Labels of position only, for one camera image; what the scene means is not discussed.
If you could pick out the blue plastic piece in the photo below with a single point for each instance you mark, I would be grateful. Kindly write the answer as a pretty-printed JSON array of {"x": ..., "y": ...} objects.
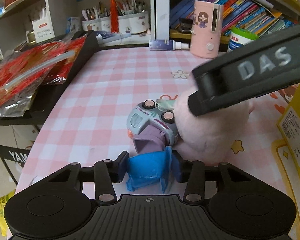
[{"x": 149, "y": 168}]

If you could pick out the white bookshelf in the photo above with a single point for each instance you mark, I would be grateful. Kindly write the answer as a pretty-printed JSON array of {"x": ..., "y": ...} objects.
[{"x": 161, "y": 7}]

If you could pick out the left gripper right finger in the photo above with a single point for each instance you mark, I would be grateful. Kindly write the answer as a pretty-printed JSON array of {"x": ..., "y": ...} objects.
[{"x": 193, "y": 174}]

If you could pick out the green correction tape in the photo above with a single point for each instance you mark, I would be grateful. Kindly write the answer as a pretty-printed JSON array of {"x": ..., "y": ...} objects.
[{"x": 165, "y": 105}]

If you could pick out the yellow cardboard box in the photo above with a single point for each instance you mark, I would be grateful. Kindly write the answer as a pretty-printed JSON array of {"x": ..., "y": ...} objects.
[{"x": 289, "y": 126}]

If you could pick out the pink plush pig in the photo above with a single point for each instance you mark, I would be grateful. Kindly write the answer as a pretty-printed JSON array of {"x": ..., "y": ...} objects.
[{"x": 208, "y": 138}]

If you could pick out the white jar green lid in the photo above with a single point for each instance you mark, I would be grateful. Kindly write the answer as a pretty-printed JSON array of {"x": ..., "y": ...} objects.
[{"x": 240, "y": 37}]

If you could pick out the white pen holder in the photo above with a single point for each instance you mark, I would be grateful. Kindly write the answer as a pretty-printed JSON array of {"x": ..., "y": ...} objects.
[{"x": 134, "y": 23}]

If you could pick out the spray bottle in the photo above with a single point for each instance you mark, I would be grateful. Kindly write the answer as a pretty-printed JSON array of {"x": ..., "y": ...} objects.
[{"x": 167, "y": 45}]

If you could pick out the red decoration packet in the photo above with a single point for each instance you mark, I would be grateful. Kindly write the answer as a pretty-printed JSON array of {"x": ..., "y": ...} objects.
[{"x": 21, "y": 73}]

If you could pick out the drinking straws box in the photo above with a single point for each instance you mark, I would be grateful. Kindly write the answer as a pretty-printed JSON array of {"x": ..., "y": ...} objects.
[{"x": 43, "y": 29}]

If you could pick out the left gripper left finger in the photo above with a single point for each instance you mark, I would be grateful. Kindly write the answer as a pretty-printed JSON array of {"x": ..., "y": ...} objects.
[{"x": 107, "y": 172}]

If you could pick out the pink humidifier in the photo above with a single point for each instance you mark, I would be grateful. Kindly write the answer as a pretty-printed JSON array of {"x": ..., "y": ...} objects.
[{"x": 206, "y": 29}]

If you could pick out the black Yamaha keyboard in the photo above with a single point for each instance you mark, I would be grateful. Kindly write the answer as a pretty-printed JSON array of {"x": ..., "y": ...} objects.
[{"x": 54, "y": 85}]

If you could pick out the grey toy car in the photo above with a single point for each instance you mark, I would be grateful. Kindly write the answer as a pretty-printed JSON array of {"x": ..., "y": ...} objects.
[{"x": 151, "y": 129}]

